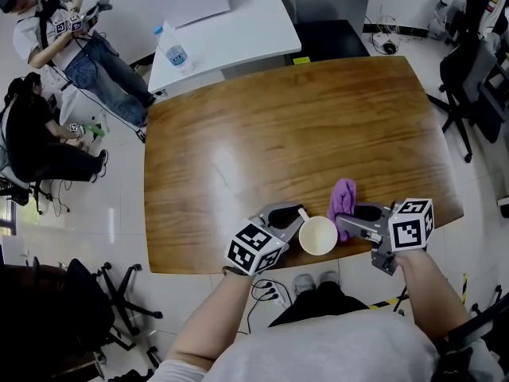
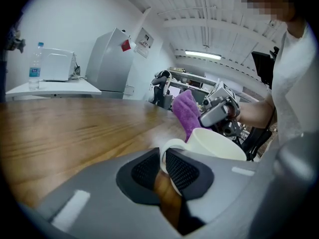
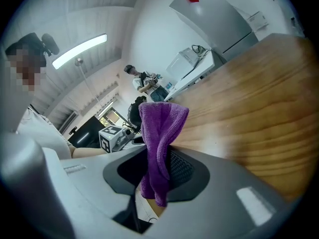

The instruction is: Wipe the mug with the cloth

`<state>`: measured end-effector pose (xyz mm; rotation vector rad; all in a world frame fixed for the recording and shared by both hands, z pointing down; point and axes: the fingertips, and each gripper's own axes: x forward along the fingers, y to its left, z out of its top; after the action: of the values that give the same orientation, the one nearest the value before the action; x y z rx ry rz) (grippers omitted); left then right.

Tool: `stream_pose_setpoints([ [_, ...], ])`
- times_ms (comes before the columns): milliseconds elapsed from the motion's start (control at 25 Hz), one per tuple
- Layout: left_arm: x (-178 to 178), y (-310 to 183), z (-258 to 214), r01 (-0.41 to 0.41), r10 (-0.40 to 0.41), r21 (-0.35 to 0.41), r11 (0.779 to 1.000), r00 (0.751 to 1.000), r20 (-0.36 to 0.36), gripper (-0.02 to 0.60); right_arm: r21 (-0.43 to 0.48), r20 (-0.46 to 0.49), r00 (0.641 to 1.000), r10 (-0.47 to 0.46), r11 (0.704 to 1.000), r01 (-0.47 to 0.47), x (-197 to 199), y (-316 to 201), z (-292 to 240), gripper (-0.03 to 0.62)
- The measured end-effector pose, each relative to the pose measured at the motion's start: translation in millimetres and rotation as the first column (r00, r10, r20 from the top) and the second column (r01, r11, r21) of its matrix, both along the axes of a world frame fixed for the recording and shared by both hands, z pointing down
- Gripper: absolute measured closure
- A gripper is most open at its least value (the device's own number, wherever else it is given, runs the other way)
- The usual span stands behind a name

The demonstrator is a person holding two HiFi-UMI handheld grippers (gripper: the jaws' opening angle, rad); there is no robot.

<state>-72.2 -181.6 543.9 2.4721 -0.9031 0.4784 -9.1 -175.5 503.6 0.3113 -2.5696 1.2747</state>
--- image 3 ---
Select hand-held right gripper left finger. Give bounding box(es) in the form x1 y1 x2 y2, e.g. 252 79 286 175
0 130 148 239

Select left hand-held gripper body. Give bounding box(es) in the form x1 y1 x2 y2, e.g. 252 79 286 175
98 125 137 154

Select silver floor lamp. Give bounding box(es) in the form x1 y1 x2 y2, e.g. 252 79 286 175
74 57 105 107

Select grey refrigerator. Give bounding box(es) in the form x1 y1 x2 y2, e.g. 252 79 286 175
168 0 259 62

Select white box appliance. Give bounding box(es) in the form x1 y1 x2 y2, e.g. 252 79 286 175
165 47 200 82

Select person's left forearm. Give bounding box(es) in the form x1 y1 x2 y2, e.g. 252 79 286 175
71 145 108 159

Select purple cloth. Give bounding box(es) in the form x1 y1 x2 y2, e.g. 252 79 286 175
138 102 190 208

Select white wall air vent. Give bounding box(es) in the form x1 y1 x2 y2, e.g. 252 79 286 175
58 111 79 134

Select long ceiling light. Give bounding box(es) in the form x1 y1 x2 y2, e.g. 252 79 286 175
51 33 108 70

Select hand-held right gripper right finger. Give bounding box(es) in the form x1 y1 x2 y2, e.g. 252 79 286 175
146 148 296 239

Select black monitor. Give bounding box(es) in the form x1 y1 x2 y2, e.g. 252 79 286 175
67 116 106 149

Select white table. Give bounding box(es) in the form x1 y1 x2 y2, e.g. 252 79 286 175
163 49 215 102

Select black head-mounted camera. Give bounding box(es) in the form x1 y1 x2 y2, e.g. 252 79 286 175
4 32 60 67

